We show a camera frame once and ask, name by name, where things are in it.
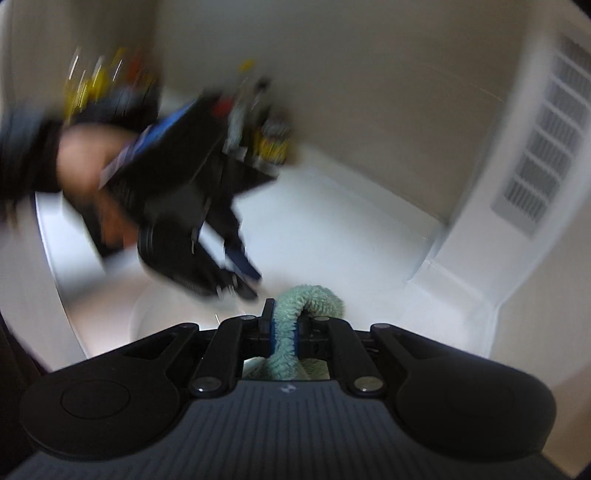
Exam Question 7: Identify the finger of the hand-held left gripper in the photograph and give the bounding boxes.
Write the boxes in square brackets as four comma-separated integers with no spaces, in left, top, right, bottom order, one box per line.
[203,202,264,284]
[198,241,258,302]

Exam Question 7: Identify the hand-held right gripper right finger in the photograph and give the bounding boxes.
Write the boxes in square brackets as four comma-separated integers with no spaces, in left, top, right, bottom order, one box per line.
[295,316,446,398]

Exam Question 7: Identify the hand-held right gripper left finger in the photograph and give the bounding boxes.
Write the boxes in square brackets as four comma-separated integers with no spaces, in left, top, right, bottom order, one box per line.
[121,299,278,398]

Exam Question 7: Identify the green fluffy cloth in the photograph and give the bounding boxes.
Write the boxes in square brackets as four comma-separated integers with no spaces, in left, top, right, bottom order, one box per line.
[240,285,346,382]

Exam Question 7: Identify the white bowl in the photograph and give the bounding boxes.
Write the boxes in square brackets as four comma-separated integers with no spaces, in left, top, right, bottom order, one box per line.
[34,191,278,370]

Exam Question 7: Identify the person's left hand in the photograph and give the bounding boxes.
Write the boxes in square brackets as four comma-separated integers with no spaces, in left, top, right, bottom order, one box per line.
[56,126,145,253]

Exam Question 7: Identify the red lid jar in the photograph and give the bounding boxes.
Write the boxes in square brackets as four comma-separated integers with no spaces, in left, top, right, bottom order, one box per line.
[210,96,234,121]

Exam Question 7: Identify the grey vent grille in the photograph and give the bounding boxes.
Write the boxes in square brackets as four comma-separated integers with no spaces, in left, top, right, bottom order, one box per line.
[490,36,591,239]

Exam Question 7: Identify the white duct column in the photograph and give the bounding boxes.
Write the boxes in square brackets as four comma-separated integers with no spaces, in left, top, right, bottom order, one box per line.
[406,25,591,386]

